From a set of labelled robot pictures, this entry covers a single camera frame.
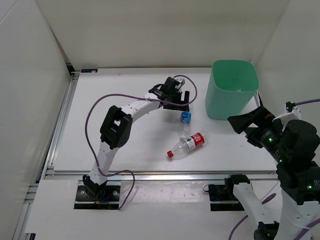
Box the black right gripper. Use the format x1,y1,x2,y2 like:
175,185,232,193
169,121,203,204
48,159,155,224
227,104,291,162

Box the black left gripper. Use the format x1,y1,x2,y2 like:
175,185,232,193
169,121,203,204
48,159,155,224
163,89,190,112

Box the blue label plastic bottle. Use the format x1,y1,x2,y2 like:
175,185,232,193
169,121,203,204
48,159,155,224
179,111,192,140

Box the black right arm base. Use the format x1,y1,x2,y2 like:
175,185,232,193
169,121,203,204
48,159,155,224
202,174,251,212

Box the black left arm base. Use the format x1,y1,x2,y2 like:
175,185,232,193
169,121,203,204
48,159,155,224
73,181,121,210

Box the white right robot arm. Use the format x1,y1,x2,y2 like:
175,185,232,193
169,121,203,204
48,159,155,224
224,106,320,240

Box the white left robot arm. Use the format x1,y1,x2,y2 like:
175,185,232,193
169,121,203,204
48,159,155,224
83,75,193,200

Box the green plastic bin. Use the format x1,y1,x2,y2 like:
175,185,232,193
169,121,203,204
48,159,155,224
205,59,260,120

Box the red label plastic bottle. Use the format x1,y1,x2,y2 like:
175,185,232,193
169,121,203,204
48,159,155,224
167,130,208,160

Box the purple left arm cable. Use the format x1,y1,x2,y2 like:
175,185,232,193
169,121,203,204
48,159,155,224
84,74,198,210

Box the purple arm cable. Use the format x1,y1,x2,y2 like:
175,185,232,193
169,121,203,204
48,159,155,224
84,74,198,210
228,98,320,240

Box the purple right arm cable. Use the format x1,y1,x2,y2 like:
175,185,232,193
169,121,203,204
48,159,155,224
228,98,320,240

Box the aluminium table frame rail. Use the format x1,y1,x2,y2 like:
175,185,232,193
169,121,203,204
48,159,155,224
12,63,313,240

